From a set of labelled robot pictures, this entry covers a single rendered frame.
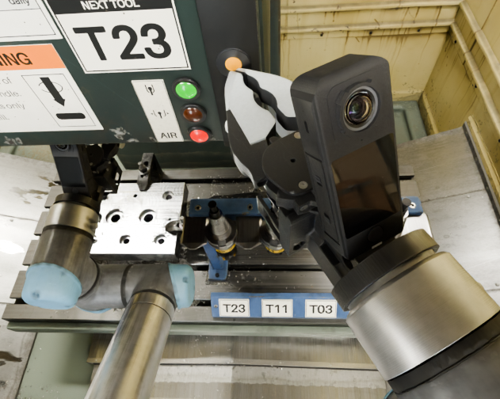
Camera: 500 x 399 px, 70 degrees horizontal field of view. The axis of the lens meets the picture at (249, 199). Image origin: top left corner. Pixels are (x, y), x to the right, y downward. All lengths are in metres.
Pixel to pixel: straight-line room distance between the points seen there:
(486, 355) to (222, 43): 0.27
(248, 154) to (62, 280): 0.39
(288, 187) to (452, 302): 0.11
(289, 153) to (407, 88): 1.62
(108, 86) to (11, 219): 1.31
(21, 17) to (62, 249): 0.33
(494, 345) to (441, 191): 1.17
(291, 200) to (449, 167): 1.21
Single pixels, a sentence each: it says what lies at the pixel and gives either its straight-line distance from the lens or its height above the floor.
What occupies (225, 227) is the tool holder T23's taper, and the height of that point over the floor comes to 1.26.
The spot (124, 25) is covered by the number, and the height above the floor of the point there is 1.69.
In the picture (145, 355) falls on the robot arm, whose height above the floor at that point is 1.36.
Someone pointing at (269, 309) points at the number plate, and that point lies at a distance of 0.95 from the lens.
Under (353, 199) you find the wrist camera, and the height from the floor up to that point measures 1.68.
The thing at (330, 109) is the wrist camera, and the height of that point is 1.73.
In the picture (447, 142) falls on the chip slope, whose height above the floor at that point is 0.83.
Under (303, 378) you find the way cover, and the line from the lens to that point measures 1.13.
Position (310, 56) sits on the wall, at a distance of 1.63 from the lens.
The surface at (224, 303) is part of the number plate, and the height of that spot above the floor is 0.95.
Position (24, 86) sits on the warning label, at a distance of 0.42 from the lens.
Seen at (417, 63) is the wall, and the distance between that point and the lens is 1.77.
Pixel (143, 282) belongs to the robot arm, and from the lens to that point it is 0.62.
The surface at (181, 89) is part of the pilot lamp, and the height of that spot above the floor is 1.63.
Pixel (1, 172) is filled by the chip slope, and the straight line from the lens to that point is 1.77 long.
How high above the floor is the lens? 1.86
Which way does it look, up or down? 58 degrees down
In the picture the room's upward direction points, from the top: 8 degrees counter-clockwise
